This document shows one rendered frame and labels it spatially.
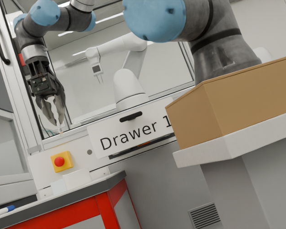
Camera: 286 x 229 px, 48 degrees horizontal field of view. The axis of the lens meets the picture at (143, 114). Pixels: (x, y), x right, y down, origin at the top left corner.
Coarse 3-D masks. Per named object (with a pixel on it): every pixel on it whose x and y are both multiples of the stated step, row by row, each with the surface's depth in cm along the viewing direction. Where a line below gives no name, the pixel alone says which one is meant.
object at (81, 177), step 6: (84, 168) 84; (66, 174) 82; (72, 174) 82; (78, 174) 82; (84, 174) 83; (66, 180) 83; (72, 180) 82; (78, 180) 82; (84, 180) 82; (90, 180) 84; (66, 186) 83; (72, 186) 82; (78, 186) 82
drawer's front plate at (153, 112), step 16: (128, 112) 102; (144, 112) 102; (160, 112) 102; (96, 128) 102; (112, 128) 102; (128, 128) 102; (144, 128) 101; (160, 128) 101; (96, 144) 101; (112, 144) 101; (128, 144) 101
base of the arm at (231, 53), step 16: (224, 32) 67; (240, 32) 69; (192, 48) 71; (208, 48) 67; (224, 48) 66; (240, 48) 66; (208, 64) 67; (224, 64) 66; (240, 64) 64; (256, 64) 66
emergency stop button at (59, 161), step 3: (54, 159) 127; (57, 159) 127; (60, 159) 127; (63, 159) 127; (54, 162) 127; (57, 162) 127; (60, 162) 127; (63, 162) 127; (57, 165) 127; (60, 165) 127
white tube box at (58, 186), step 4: (60, 180) 95; (52, 184) 95; (56, 184) 95; (60, 184) 95; (64, 184) 95; (52, 188) 95; (56, 188) 95; (60, 188) 95; (64, 188) 95; (56, 192) 95; (60, 192) 95
